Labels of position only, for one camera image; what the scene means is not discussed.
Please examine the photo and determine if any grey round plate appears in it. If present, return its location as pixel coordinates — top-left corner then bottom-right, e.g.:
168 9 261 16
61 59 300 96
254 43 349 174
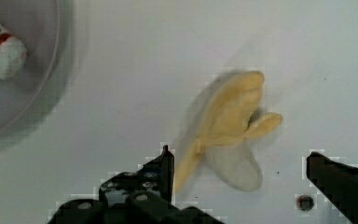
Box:
0 0 74 142

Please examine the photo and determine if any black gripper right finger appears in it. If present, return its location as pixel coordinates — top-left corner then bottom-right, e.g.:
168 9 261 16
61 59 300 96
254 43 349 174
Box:
306 152 358 224

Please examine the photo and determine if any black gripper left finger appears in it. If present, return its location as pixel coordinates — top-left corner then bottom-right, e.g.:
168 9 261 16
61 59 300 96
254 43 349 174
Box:
48 146 224 224

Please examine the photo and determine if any yellow plush banana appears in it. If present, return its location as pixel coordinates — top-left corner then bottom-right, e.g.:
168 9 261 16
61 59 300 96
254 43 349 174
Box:
173 71 283 192

